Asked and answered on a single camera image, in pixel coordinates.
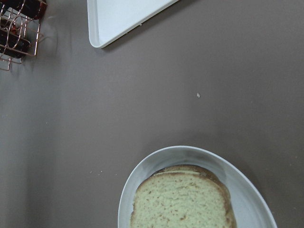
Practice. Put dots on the tea bottle two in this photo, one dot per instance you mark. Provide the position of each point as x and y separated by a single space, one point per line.
35 9

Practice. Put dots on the white round plate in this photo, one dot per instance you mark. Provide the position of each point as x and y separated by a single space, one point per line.
250 209

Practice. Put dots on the cream rabbit tray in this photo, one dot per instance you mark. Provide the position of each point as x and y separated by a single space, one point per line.
108 20

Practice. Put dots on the tea bottle one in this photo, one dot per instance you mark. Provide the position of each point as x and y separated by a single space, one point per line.
13 46

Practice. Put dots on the plain bread slice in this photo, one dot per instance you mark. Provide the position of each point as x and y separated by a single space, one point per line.
182 200

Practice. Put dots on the copper wire bottle rack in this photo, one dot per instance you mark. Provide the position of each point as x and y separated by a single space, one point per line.
20 22

